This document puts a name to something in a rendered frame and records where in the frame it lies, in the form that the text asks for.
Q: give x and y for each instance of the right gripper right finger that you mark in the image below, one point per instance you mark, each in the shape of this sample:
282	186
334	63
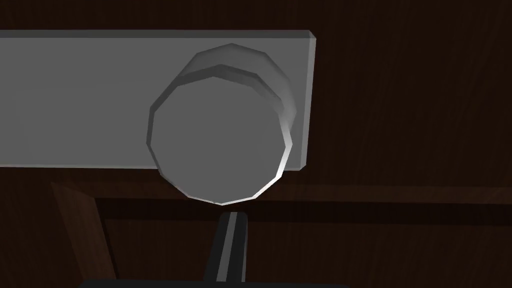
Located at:
237	256

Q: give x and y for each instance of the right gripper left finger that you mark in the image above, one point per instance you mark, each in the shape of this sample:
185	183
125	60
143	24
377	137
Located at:
218	256

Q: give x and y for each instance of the grey round door knob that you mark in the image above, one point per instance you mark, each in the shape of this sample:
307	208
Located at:
218	140

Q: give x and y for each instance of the grey door knob plate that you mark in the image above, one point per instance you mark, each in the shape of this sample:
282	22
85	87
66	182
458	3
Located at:
80	100

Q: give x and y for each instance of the dark brown wooden door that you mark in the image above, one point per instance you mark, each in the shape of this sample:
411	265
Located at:
400	100

